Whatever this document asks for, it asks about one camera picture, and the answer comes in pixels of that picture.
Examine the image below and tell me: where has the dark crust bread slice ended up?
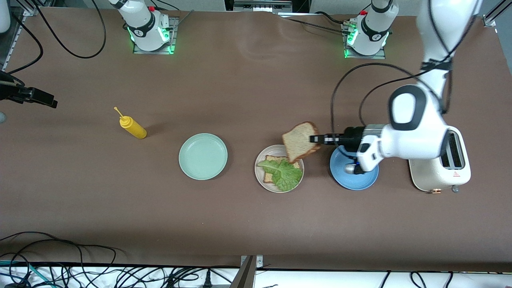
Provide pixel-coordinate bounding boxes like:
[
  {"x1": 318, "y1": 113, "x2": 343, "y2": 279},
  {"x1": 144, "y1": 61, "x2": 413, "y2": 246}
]
[{"x1": 282, "y1": 121, "x2": 322, "y2": 164}]

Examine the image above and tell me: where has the beige plate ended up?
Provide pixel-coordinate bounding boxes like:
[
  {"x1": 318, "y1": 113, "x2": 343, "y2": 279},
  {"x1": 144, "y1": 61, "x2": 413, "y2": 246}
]
[{"x1": 254, "y1": 144, "x2": 304, "y2": 194}]

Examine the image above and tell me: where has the green lettuce leaf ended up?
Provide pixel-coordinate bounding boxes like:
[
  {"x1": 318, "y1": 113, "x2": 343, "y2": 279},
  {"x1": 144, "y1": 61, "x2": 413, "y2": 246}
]
[{"x1": 257, "y1": 159, "x2": 304, "y2": 192}]

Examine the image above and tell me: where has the light wheat bread slice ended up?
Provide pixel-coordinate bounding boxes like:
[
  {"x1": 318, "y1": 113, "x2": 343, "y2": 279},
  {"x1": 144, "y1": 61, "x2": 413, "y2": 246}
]
[{"x1": 263, "y1": 155, "x2": 301, "y2": 184}]

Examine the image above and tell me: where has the yellow squeeze bottle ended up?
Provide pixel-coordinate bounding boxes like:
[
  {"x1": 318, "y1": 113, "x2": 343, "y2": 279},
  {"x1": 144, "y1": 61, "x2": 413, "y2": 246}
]
[{"x1": 114, "y1": 106, "x2": 148, "y2": 140}]

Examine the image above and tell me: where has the blue plate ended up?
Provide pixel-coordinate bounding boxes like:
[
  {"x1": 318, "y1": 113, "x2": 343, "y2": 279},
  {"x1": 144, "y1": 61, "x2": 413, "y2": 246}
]
[{"x1": 329, "y1": 145, "x2": 379, "y2": 191}]

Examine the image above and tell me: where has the mint green plate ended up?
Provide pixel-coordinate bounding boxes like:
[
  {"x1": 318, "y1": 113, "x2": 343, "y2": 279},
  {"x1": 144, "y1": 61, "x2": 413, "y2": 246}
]
[{"x1": 178, "y1": 133, "x2": 228, "y2": 181}]

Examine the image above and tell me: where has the brown table cover sheet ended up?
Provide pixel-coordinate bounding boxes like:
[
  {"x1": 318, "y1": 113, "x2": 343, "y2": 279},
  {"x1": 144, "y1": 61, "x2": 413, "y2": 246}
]
[{"x1": 0, "y1": 7, "x2": 512, "y2": 272}]

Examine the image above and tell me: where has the cream white toaster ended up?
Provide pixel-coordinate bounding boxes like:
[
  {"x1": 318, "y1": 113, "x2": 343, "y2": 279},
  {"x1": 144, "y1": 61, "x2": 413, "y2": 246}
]
[{"x1": 408, "y1": 129, "x2": 472, "y2": 195}]

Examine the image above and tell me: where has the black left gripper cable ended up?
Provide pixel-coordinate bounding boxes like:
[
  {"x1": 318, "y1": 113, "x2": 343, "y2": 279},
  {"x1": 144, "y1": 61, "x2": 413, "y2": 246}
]
[{"x1": 330, "y1": 0, "x2": 478, "y2": 134}]

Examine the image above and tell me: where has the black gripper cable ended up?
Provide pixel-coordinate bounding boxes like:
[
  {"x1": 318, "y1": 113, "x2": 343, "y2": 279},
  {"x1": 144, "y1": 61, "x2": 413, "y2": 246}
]
[
  {"x1": 0, "y1": 16, "x2": 44, "y2": 86},
  {"x1": 330, "y1": 0, "x2": 478, "y2": 134}
]

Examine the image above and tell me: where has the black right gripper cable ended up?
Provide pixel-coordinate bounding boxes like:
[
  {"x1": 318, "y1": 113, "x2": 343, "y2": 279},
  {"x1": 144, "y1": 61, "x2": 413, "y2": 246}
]
[{"x1": 0, "y1": 16, "x2": 44, "y2": 86}]

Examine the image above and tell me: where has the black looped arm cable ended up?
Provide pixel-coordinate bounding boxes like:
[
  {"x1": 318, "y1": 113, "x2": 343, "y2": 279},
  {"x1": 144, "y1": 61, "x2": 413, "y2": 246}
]
[{"x1": 32, "y1": 0, "x2": 107, "y2": 59}]

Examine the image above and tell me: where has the silver aluminium frame strut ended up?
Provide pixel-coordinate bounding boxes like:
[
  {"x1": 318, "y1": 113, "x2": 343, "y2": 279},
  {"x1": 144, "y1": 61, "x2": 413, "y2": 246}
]
[
  {"x1": 482, "y1": 0, "x2": 512, "y2": 28},
  {"x1": 16, "y1": 0, "x2": 40, "y2": 16}
]

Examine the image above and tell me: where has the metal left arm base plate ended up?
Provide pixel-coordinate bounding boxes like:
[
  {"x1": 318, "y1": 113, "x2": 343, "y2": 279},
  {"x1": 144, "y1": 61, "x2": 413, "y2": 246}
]
[{"x1": 342, "y1": 22, "x2": 387, "y2": 60}]

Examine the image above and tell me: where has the black base power cable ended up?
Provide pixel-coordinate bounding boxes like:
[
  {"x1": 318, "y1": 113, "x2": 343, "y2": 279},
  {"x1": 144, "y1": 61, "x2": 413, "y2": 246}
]
[{"x1": 275, "y1": 11, "x2": 349, "y2": 35}]

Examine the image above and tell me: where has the silver post foot bracket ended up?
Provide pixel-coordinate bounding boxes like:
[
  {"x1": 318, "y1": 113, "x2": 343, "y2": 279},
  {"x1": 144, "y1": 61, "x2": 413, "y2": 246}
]
[{"x1": 240, "y1": 255, "x2": 264, "y2": 268}]

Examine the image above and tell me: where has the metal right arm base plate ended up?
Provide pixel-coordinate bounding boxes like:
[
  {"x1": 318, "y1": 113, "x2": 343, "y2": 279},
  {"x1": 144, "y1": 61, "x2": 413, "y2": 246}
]
[{"x1": 133, "y1": 17, "x2": 177, "y2": 55}]

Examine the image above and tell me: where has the grey metal frame piece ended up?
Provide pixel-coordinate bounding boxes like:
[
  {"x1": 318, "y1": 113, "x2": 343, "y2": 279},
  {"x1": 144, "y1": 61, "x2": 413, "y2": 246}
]
[{"x1": 233, "y1": 0, "x2": 293, "y2": 12}]

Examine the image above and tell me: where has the thin black table cable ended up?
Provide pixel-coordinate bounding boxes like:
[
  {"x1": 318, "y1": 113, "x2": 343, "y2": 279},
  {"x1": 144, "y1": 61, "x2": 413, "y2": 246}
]
[{"x1": 0, "y1": 231, "x2": 117, "y2": 276}]

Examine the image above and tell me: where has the grey aluminium camera post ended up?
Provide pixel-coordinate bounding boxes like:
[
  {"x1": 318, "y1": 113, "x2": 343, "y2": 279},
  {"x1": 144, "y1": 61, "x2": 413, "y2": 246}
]
[{"x1": 229, "y1": 256, "x2": 257, "y2": 288}]

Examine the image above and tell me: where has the teal cable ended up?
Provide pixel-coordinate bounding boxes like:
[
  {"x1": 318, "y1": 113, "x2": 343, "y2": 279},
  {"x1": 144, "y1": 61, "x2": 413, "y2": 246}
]
[{"x1": 0, "y1": 260, "x2": 45, "y2": 288}]

